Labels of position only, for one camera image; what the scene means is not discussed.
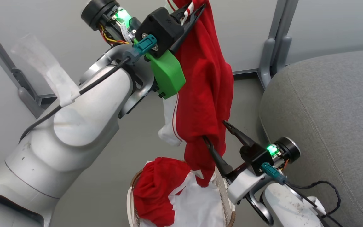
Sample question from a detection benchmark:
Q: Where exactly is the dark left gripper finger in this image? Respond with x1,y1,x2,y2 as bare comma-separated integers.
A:
169,3,207,53
170,5,189,19

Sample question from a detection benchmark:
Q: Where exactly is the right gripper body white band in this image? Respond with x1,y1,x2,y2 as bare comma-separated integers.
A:
227,137,301,204

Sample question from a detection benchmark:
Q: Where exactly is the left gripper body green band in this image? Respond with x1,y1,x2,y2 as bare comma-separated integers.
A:
81,0,186,100

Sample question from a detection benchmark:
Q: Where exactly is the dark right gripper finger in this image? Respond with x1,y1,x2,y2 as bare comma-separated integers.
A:
222,121,255,148
203,136,234,177

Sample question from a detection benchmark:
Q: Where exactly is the red jersey striped collar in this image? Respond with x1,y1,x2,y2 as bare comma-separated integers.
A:
158,0,234,187

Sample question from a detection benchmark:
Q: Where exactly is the red and white jersey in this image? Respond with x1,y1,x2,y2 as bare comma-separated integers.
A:
133,157,192,227

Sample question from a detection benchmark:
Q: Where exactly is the white bag basket liner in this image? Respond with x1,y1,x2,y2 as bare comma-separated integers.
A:
141,170,227,227

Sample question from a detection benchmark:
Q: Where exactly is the grey fabric sofa seat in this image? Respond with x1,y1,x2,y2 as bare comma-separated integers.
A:
259,47,363,227

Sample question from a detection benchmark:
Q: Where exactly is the white brown-rimmed laundry basket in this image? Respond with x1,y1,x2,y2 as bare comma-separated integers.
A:
126,161,236,227

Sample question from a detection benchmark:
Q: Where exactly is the small white tape piece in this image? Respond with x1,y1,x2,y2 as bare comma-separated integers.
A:
308,196,327,218

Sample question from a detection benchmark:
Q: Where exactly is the translucent white tape strip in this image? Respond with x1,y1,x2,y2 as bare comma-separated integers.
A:
11,34,81,108

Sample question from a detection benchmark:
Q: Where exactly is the teal cable plug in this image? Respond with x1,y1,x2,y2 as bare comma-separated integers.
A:
261,162,288,185
123,34,158,65

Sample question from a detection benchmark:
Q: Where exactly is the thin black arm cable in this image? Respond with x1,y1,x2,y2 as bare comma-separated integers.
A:
284,180,343,227
18,57,132,144

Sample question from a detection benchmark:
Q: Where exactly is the grey partition corner post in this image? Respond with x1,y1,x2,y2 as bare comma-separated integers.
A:
257,0,299,89

